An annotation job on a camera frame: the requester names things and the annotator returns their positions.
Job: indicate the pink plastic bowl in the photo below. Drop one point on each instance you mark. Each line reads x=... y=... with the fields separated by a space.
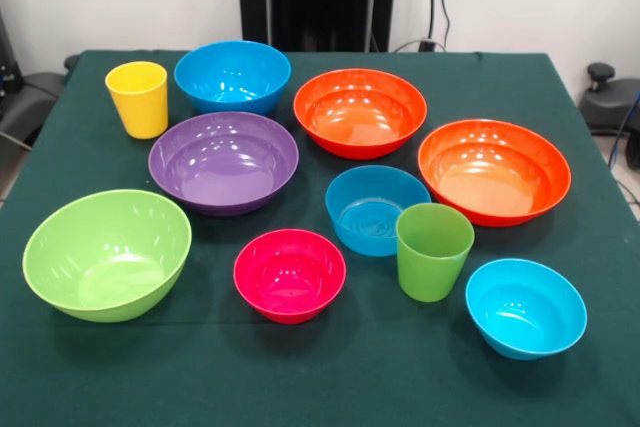
x=290 y=275

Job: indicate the black equipment base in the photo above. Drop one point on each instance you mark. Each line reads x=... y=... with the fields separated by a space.
x=35 y=92
x=605 y=107

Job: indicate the small dark blue bowl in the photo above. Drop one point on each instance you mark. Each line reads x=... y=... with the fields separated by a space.
x=365 y=207

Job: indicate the orange plastic bowl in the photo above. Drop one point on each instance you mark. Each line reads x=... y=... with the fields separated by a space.
x=495 y=172
x=360 y=112

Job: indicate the yellow plastic cup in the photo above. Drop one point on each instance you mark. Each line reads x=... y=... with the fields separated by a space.
x=138 y=107

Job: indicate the small cyan plastic bowl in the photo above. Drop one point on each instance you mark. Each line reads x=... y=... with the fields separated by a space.
x=525 y=307

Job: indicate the purple plastic bowl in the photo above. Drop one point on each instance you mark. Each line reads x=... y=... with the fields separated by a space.
x=222 y=162

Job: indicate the green plastic cup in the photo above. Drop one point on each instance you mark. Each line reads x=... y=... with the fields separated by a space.
x=432 y=257

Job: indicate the large green plastic bowl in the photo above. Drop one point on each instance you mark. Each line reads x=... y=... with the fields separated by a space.
x=105 y=257

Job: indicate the dark green tablecloth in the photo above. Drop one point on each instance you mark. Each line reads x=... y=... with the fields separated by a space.
x=300 y=377

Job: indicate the large blue plastic bowl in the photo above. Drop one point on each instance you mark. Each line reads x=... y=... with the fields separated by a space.
x=232 y=77

